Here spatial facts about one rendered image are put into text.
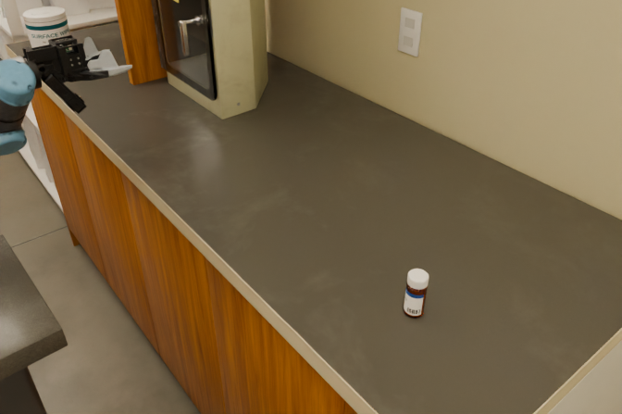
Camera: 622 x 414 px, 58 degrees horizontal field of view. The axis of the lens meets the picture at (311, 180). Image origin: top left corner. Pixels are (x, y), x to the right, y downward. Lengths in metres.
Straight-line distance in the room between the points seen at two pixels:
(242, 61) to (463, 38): 0.56
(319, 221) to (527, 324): 0.43
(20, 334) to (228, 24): 0.86
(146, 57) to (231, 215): 0.78
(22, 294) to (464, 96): 1.05
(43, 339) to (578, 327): 0.85
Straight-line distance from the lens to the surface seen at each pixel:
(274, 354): 1.12
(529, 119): 1.37
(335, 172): 1.29
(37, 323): 1.03
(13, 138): 1.26
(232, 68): 1.51
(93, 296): 2.48
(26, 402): 1.17
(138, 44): 1.79
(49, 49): 1.35
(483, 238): 1.14
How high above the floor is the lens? 1.62
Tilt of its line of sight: 33 degrees down
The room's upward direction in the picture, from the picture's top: straight up
